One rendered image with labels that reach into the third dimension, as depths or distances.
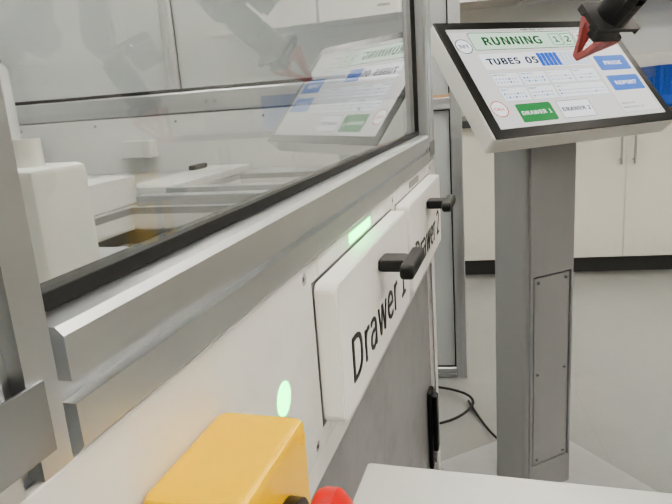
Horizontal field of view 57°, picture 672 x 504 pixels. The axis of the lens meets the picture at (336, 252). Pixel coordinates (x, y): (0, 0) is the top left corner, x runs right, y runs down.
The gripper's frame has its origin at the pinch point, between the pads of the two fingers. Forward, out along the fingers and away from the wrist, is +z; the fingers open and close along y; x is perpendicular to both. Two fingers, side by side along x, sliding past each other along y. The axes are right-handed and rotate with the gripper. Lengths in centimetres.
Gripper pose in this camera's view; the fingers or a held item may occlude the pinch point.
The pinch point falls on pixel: (578, 54)
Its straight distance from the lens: 126.5
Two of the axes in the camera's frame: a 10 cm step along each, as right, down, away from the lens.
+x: 3.5, 8.6, -3.7
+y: -8.9, 1.7, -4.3
